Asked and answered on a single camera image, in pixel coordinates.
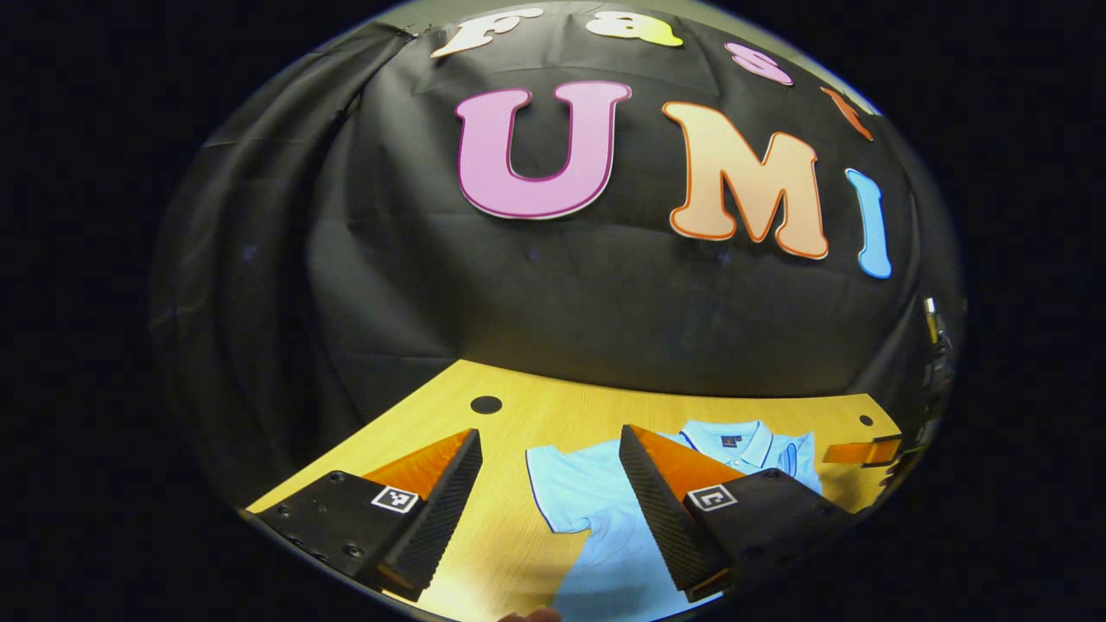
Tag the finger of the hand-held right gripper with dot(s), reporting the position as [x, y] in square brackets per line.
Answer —
[860, 452]

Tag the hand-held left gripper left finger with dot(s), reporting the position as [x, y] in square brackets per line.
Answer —
[448, 510]

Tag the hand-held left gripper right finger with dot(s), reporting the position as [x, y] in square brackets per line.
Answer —
[657, 510]

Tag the light blue polo T-shirt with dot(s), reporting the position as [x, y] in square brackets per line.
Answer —
[596, 505]

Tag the black backdrop cloth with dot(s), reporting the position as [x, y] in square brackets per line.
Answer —
[562, 302]

